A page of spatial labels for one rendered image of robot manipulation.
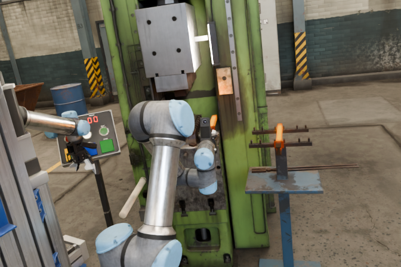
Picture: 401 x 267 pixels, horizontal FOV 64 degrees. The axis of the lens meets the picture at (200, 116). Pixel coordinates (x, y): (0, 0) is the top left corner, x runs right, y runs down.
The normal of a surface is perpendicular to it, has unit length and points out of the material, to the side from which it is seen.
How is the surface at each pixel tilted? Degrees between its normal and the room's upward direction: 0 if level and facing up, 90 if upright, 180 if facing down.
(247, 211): 90
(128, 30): 90
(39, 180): 90
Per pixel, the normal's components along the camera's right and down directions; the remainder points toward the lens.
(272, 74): -0.22, 0.29
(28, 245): 0.87, 0.01
